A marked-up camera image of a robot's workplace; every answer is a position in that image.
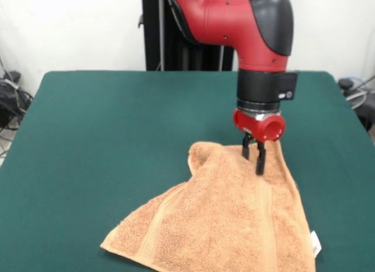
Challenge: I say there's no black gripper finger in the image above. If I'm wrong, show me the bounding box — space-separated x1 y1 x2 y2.
255 141 267 176
240 132 253 161

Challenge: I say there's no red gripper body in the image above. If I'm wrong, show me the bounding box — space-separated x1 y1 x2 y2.
233 107 287 143

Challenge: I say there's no tan terry towel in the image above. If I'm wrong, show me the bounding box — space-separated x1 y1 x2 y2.
99 140 323 272

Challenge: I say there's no black and gray floor equipment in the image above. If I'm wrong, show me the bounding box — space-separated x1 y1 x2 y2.
338 77 375 131

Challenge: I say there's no dark green table cloth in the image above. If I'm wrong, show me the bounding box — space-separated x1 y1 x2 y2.
0 70 375 272

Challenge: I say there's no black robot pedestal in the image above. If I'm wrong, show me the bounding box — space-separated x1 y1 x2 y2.
137 0 240 71

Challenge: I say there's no black cable bundle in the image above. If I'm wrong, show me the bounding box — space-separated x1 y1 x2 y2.
0 71 35 131

